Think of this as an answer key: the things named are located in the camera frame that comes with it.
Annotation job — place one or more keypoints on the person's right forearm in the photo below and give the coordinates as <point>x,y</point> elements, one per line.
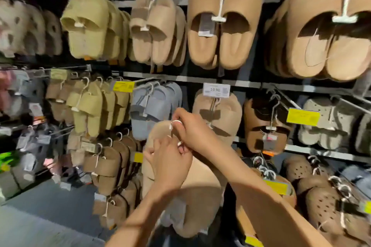
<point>269,206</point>

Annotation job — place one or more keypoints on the row of green white boxes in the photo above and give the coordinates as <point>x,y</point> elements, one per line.
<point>7,160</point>

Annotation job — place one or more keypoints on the white electronic price label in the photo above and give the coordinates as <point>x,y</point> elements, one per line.
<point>216,90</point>

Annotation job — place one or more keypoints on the yellow paper price tag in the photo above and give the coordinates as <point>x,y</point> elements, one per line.
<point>123,86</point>
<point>138,157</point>
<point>303,117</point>

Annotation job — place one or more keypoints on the wall display of slippers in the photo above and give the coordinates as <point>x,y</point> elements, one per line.
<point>252,83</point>

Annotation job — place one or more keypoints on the person's left hand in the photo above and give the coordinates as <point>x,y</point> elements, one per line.
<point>171,165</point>

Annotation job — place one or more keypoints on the person's left forearm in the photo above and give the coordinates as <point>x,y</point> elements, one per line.
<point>139,223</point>

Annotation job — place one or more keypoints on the beige electronic price label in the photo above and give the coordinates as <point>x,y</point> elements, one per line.
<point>58,74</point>

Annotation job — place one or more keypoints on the rows of slippers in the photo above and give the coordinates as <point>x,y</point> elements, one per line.
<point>237,38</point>

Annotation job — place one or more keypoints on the person's right hand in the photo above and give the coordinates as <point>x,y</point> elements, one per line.
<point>197,134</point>

